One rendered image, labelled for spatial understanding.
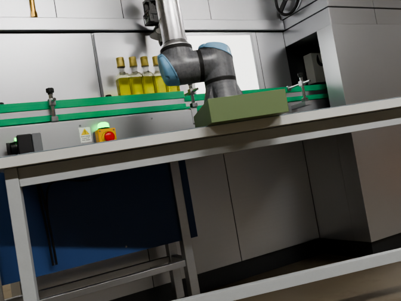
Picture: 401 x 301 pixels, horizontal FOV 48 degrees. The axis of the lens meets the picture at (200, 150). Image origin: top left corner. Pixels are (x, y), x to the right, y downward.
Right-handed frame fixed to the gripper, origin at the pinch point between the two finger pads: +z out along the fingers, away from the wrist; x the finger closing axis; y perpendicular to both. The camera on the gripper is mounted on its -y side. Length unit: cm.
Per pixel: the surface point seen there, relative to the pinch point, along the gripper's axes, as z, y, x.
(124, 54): 1.8, 16.0, -12.3
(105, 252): 88, 48, 12
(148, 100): 29.9, 19.2, 13.3
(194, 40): -4.2, -23.8, -11.3
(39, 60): 2, 54, -17
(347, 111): 51, -27, 75
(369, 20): -3, -114, 26
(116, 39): -5.6, 18.9, -12.4
